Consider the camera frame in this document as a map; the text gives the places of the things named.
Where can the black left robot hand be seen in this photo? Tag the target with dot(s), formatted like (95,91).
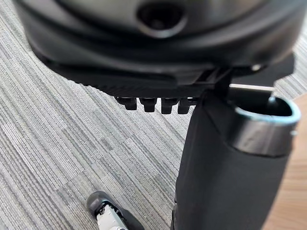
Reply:
(216,167)

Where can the silver robot leg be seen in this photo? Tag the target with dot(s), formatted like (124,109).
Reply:
(110,218)

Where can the dark robot foot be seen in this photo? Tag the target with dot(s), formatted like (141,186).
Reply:
(96,200)

